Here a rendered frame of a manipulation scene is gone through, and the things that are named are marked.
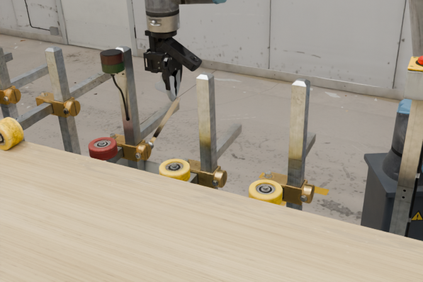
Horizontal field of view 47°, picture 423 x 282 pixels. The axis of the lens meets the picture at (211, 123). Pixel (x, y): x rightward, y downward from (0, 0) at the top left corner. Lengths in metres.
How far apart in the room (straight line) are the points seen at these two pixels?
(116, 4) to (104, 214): 3.79
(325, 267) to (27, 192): 0.72
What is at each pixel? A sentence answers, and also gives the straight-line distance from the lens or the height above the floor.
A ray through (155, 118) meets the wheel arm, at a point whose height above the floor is 0.86.
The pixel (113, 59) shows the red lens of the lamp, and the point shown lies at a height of 1.16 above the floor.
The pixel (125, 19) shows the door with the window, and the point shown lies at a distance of 4.78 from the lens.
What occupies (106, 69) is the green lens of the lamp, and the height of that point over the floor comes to 1.13.
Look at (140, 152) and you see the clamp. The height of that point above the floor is 0.86.
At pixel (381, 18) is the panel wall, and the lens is 3.75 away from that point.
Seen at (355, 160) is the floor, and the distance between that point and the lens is 3.07.
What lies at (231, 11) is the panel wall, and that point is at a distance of 4.13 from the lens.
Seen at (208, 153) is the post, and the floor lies 0.90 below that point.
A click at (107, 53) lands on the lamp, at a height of 1.17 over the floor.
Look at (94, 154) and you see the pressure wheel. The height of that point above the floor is 0.89.
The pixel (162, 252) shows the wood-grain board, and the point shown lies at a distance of 1.02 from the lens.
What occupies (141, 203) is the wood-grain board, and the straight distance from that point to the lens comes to 1.16.
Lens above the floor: 1.58
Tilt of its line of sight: 28 degrees down
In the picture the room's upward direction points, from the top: 2 degrees counter-clockwise
